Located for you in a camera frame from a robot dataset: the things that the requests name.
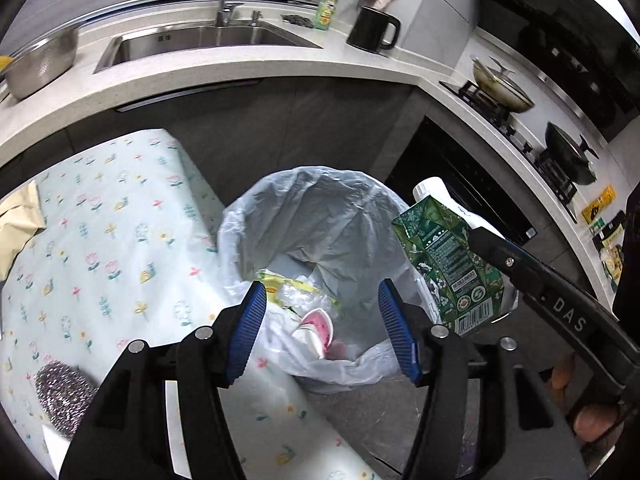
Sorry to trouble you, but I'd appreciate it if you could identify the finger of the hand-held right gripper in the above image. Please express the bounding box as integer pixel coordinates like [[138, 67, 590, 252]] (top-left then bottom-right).
[[469, 229, 640, 401]]

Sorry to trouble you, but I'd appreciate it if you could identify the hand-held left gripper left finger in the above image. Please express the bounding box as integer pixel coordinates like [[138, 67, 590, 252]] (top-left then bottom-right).
[[59, 281, 268, 480]]

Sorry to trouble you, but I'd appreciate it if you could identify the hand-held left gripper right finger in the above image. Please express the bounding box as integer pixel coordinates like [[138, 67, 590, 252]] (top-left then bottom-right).
[[377, 279, 588, 480]]

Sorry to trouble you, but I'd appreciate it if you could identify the yellow wet wipes packet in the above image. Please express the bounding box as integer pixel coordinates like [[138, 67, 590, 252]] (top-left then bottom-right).
[[256, 270, 341, 311]]

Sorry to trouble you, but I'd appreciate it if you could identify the pink paper cup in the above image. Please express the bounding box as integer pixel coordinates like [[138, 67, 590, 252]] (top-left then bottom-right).
[[291, 308, 335, 361]]

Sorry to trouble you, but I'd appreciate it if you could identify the green drink carton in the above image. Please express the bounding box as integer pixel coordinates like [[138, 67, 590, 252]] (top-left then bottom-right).
[[391, 177, 506, 338]]

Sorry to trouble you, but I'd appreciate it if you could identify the white trash bag liner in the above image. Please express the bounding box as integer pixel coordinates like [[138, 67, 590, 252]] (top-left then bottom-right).
[[217, 165, 446, 393]]

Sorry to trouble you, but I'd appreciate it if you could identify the dark food packet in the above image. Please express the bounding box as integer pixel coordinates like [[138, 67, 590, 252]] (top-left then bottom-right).
[[590, 210, 628, 251]]

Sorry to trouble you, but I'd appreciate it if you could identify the yellow label packet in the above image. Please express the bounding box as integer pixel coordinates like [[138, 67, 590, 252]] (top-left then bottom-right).
[[580, 185, 617, 223]]

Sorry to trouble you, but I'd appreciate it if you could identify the orange sweet potato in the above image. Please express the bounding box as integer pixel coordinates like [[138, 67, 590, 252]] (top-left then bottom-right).
[[550, 355, 576, 391], [572, 402, 623, 443]]

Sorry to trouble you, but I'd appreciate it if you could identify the black wok with lid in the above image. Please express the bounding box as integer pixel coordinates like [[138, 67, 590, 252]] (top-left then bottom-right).
[[544, 121, 600, 186]]

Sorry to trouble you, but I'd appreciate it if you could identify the black built-in oven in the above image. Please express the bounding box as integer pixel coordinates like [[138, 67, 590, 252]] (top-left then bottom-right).
[[385, 115, 538, 246]]

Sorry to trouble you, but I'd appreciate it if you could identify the black gas stove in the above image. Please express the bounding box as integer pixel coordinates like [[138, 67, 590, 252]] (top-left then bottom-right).
[[440, 77, 598, 211]]

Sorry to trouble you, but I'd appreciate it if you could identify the floral tablecloth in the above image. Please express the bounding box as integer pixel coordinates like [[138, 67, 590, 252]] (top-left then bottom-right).
[[0, 127, 381, 480]]

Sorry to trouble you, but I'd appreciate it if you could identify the pan with glass lid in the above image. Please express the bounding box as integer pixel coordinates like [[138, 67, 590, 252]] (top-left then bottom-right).
[[470, 55, 535, 113]]

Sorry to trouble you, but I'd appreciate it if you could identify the steel wool scrubber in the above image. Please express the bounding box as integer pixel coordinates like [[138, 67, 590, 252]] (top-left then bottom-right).
[[34, 362, 101, 436]]

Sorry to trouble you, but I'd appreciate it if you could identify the white flat paper piece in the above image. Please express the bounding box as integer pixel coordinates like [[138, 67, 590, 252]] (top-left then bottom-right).
[[42, 425, 73, 458]]

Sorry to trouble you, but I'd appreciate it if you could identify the black range hood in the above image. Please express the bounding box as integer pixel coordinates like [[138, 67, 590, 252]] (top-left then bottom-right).
[[477, 0, 640, 143]]

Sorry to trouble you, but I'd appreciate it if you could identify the beige cloth bag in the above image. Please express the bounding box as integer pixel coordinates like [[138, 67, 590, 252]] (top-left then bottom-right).
[[0, 180, 41, 281]]

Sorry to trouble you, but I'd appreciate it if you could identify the black mug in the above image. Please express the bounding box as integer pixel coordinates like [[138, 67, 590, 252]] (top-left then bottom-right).
[[346, 6, 402, 53]]

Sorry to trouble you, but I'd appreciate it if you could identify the green dish soap bottle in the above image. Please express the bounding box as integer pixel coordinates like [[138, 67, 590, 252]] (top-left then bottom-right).
[[312, 0, 341, 31]]

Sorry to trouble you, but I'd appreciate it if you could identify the large steel colander bowl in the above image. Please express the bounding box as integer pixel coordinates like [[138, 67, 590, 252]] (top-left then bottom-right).
[[2, 27, 81, 101]]

